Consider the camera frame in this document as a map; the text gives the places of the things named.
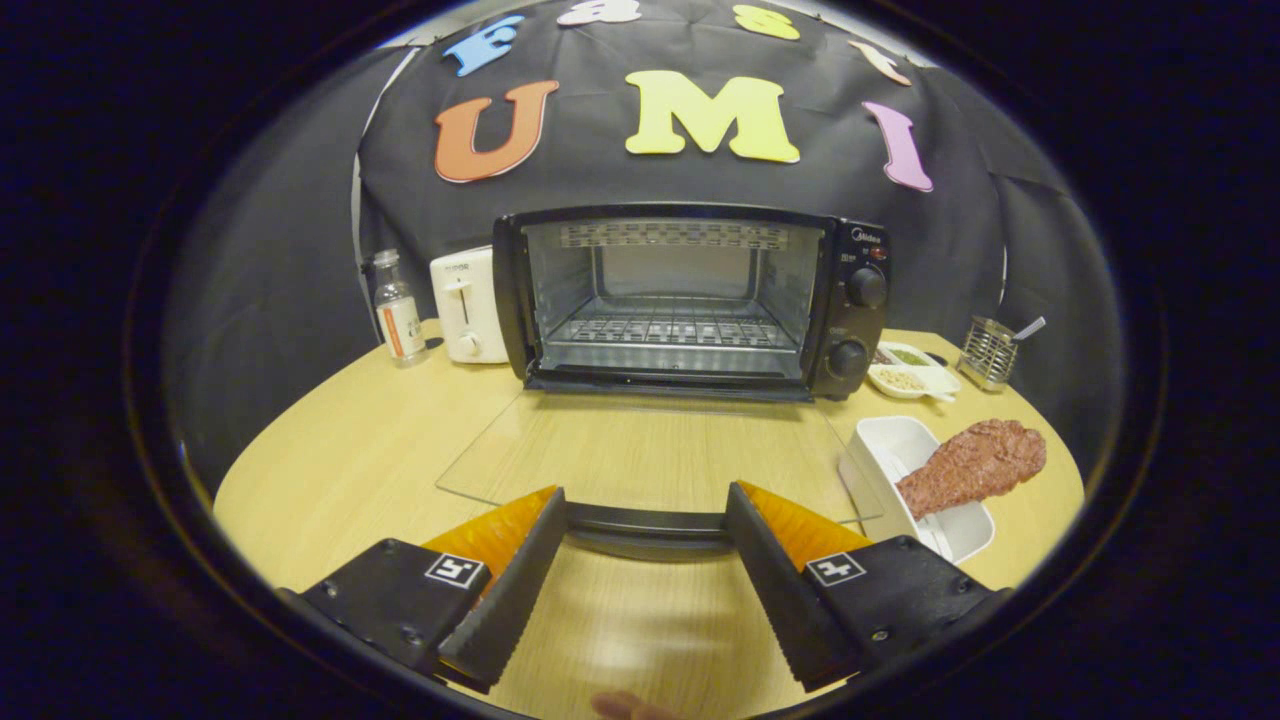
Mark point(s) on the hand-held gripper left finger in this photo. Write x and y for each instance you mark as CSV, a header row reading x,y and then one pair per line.
x,y
510,600

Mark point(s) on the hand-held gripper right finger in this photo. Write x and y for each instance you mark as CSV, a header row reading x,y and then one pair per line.
x,y
780,600

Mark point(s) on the brown meat piece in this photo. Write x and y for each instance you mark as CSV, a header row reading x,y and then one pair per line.
x,y
970,465

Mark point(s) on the black toaster oven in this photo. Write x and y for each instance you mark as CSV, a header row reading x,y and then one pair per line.
x,y
860,330

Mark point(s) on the white pop-up toaster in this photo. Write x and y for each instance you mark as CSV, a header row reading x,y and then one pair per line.
x,y
465,300

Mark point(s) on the white rectangular tray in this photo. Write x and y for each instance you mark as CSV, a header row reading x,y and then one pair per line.
x,y
960,537

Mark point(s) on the white divided dish with beans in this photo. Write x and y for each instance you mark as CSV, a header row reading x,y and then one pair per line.
x,y
905,380

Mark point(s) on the clear glass bottle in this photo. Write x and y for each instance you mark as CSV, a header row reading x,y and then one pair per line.
x,y
400,320

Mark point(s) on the metal spoon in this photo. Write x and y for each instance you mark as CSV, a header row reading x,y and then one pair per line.
x,y
1030,327

